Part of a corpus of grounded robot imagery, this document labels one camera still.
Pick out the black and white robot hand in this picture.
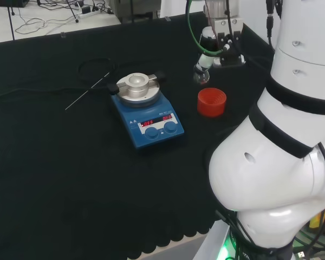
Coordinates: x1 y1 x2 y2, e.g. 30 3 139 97
196 26 223 74

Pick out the clear glass round-bottom flask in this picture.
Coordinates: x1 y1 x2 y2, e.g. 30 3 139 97
193 64 211 86

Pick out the heater with blue base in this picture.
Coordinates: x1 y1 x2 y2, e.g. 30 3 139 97
107 70 185 157

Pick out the grey equipment box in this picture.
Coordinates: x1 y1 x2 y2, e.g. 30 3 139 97
109 0 163 24

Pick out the white power strip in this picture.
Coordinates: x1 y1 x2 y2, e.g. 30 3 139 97
79 5 117 19

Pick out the thin steel temperature probe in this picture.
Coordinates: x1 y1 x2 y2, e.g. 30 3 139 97
65 71 111 111

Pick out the black bench cloth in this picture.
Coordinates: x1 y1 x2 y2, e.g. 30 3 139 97
0 10 277 260

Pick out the black tripod leg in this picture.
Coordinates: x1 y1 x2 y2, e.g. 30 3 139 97
7 0 16 41

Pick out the green cable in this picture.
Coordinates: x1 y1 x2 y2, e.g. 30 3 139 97
186 0 226 57

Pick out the red ribbed plastic ring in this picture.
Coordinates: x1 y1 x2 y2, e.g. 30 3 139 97
197 87 228 118

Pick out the thin black probe cable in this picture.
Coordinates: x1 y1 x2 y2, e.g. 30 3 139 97
77 57 118 88

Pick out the thick black power cable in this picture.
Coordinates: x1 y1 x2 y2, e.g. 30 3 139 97
0 86 112 100

